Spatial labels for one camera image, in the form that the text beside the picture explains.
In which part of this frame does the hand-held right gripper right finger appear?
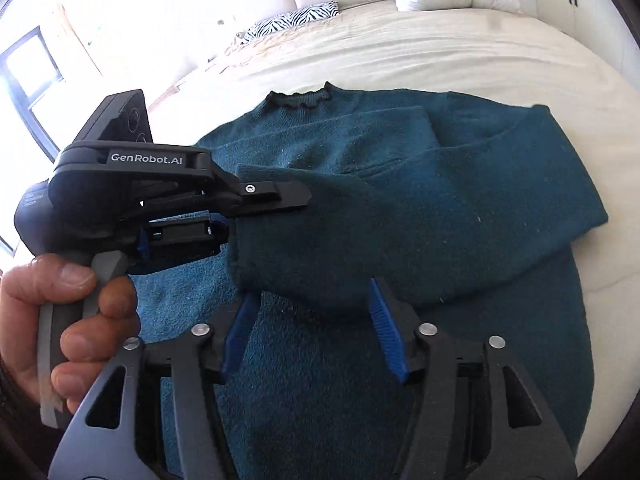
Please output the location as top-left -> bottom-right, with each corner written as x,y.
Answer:
367,279 -> 583,480

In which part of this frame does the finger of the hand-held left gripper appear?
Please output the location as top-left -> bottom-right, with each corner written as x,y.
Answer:
210,164 -> 314,222
134,211 -> 232,262

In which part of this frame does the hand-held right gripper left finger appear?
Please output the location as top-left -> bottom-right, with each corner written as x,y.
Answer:
47,292 -> 263,480

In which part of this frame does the dark teal knit sweater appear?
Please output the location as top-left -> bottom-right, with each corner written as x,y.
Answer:
127,81 -> 610,480

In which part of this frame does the person's left hand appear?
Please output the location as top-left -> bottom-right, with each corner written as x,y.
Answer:
0,252 -> 142,407

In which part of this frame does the dark framed window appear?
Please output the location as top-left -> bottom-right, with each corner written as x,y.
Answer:
0,25 -> 68,261

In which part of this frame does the zebra print pillow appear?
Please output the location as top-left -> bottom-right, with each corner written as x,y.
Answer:
239,1 -> 341,43

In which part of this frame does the white bed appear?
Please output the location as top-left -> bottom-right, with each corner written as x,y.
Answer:
145,0 -> 640,480

